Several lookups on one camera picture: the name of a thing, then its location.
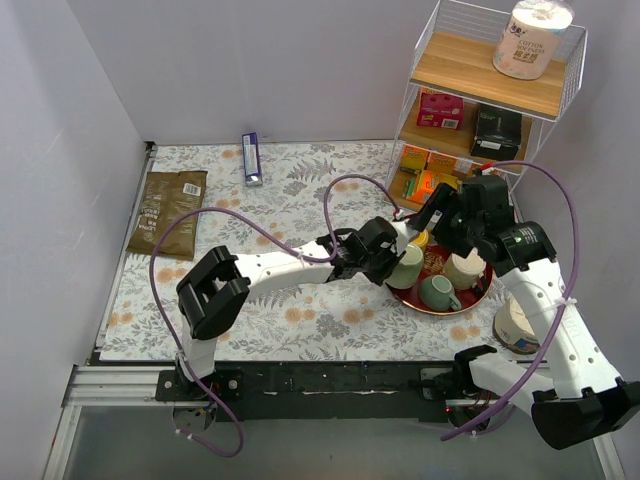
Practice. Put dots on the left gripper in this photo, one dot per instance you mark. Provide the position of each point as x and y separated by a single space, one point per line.
382 265

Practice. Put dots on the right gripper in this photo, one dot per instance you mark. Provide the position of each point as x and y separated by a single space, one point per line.
445 226

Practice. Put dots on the yellow enamel mug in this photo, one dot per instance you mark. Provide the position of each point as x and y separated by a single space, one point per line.
422 240

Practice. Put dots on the light green mug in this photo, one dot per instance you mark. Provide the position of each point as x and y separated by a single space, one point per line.
407 271

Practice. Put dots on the teal mug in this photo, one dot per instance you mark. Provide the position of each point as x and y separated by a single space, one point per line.
438 293

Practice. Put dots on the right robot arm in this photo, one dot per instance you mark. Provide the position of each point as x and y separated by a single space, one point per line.
584 395

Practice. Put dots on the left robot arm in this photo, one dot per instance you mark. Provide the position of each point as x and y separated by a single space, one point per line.
212 294

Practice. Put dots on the beige ribbed mug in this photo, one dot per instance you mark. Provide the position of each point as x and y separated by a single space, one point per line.
464 272

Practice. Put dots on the orange sponge pack upper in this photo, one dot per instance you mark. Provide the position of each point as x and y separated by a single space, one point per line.
423 184

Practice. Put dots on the orange sponge pack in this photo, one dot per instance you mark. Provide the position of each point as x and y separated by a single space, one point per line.
413 159
423 184

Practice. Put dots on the red round tray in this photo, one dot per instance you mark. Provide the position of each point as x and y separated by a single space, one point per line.
433 262

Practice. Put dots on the orange sponge pack lower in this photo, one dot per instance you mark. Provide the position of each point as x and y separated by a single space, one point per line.
413 159

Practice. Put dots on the orange pink box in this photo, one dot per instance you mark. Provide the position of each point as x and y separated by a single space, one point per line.
440 110

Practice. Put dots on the black box on shelf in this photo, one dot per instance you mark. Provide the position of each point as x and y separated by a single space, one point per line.
498 133

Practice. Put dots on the purple foil box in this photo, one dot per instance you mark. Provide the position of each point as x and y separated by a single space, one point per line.
251 160

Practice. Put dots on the toilet paper roll on shelf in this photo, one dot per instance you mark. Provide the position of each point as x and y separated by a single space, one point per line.
532 35

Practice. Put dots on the brown coffee bag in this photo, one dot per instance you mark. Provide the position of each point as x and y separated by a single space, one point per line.
166 197

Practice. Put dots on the white wire shelf rack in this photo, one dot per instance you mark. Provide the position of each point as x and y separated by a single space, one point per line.
454 56

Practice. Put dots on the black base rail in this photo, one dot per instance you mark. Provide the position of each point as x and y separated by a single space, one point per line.
255 390

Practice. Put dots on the aluminium frame rail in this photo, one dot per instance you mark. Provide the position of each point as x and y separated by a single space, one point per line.
97 386

